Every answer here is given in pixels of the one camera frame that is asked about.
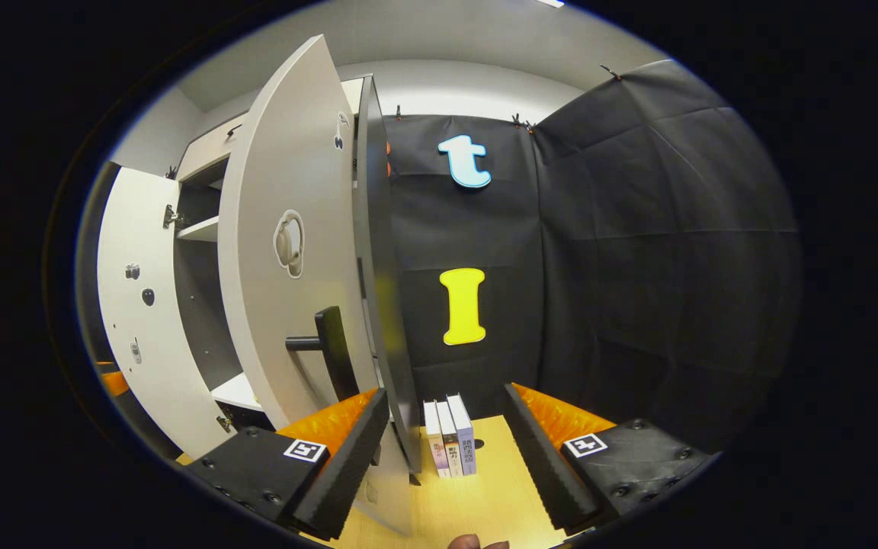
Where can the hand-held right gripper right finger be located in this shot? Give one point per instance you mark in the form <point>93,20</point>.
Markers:
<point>542,465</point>

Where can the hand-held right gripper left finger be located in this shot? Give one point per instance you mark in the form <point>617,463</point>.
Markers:
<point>340,473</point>

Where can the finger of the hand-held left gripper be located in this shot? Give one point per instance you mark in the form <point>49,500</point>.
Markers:
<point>113,381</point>

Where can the white cabinet door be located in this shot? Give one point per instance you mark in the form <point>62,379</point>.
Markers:
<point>286,175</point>
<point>142,343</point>

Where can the white shoe cabinet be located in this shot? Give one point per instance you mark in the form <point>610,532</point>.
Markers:
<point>386,267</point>

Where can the purple paperback book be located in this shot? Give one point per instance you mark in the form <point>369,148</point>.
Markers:
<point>466,438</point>

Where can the white paperback book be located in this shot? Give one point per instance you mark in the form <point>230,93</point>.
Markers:
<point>436,446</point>
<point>450,446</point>

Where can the black backdrop cloth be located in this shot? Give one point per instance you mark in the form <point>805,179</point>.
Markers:
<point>637,267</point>

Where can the long ceiling light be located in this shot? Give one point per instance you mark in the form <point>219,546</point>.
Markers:
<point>550,2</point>

